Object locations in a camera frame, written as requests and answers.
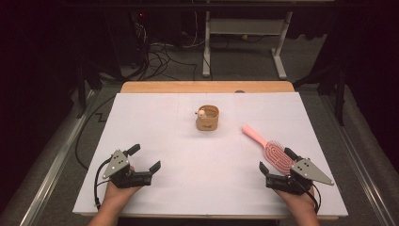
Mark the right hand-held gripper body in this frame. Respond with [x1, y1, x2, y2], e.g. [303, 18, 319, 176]
[264, 157, 335, 196]

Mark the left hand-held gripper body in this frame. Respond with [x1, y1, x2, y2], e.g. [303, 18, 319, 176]
[102, 149, 153, 189]

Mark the brown holder cup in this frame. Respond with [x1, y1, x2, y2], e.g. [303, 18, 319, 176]
[195, 105, 220, 132]

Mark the person's left hand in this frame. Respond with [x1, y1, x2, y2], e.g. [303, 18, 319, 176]
[103, 182, 144, 207]

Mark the person's right hand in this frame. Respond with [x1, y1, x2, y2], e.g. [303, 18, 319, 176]
[274, 187, 316, 215]

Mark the white board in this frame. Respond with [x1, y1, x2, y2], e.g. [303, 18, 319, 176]
[72, 91, 349, 218]

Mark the black metal stand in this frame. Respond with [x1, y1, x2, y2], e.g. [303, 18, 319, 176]
[293, 62, 347, 127]
[76, 60, 103, 119]

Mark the wooden table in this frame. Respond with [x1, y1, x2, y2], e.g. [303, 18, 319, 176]
[79, 80, 341, 221]

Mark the black computer tower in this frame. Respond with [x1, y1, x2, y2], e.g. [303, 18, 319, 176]
[125, 10, 150, 69]

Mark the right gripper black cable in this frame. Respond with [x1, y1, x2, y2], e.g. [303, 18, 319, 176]
[299, 180, 322, 215]

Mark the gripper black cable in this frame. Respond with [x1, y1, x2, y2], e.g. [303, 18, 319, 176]
[299, 180, 322, 215]
[93, 156, 114, 211]

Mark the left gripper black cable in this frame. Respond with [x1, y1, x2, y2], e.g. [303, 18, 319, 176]
[93, 156, 114, 211]

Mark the aluminium floor rail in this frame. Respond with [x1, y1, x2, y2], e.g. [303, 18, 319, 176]
[324, 95, 391, 226]
[18, 89, 98, 226]

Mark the long black floor cable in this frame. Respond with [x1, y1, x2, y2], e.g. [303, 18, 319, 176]
[74, 93, 117, 170]

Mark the bundle of black floor cables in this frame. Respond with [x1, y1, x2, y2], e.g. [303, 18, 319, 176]
[133, 41, 201, 82]

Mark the white metal desk frame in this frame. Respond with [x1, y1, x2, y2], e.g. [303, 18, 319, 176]
[201, 10, 295, 81]

